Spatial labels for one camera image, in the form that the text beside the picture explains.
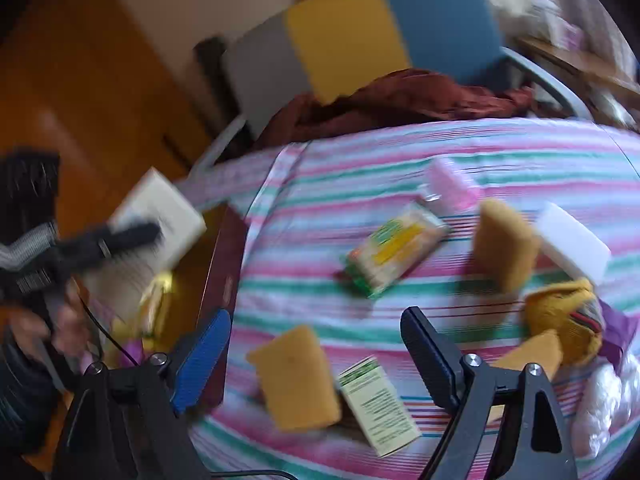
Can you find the gold tin box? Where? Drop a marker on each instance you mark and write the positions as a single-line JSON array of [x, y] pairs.
[[225, 265]]

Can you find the small pink carton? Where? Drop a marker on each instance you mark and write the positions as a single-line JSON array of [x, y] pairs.
[[572, 36]]

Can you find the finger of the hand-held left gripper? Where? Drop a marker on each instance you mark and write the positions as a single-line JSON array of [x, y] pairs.
[[120, 241]]

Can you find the tan sponge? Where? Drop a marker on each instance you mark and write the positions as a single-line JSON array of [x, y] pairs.
[[295, 375], [505, 245], [530, 355]]

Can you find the white blue carton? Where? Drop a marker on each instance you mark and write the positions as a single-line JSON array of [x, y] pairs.
[[545, 15]]

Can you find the grey yellow blue chair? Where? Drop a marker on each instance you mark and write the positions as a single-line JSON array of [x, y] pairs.
[[340, 45]]

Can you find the striped tablecloth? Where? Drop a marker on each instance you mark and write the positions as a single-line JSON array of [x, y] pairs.
[[350, 200]]

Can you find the clear plastic bag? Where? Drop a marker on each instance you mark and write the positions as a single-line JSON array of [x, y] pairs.
[[605, 400]]

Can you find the pink soap packet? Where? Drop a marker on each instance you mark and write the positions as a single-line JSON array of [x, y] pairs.
[[450, 185]]

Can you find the black rolled mat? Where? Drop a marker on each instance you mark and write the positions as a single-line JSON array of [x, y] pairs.
[[210, 72]]

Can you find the white foam sponge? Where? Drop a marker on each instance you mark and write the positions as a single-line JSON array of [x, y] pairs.
[[575, 242]]

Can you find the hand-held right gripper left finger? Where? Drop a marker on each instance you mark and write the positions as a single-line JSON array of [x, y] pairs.
[[200, 360]]

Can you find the cracker packet yellow label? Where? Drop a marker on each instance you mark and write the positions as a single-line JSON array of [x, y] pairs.
[[395, 250]]

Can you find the person's left hand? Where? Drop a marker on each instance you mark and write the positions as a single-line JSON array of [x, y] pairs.
[[67, 327]]

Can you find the wooden side table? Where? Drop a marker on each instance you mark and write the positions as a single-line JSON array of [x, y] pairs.
[[580, 62]]

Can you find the maroon jacket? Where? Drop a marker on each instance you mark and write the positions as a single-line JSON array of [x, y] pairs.
[[400, 100]]

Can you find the purple wrapper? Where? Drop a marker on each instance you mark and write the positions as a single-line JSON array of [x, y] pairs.
[[617, 332]]

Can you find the wooden wardrobe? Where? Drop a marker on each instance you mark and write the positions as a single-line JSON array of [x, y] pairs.
[[75, 85]]

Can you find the green white medicine box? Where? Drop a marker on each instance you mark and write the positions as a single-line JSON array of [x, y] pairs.
[[380, 410]]

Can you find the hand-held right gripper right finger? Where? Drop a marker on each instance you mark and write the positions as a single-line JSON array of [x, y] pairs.
[[430, 360]]

